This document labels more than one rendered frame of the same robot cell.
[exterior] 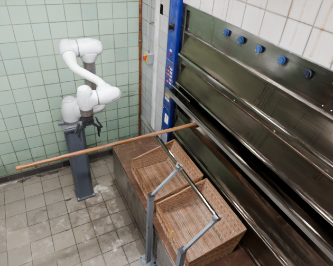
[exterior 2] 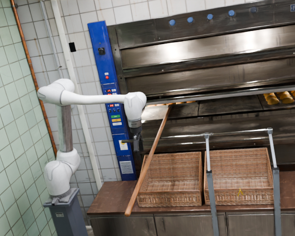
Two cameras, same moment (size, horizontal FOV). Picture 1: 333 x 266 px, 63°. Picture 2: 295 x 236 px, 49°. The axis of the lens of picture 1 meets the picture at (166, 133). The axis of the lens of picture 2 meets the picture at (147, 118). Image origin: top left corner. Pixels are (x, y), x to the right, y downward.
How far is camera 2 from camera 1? 1.96 m
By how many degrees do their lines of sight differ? 44
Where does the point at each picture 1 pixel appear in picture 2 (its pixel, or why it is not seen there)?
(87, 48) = (69, 85)
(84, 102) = (139, 106)
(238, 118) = (213, 75)
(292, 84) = (245, 22)
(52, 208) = not seen: outside the picture
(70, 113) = (64, 177)
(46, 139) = not seen: outside the picture
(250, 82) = (211, 42)
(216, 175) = (214, 137)
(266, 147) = (248, 74)
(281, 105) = (245, 39)
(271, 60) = (223, 18)
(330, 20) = not seen: outside the picture
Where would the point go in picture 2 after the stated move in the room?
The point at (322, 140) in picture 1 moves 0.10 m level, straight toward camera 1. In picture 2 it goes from (282, 38) to (291, 39)
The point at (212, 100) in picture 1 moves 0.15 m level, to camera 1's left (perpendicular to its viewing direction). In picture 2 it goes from (180, 81) to (170, 86)
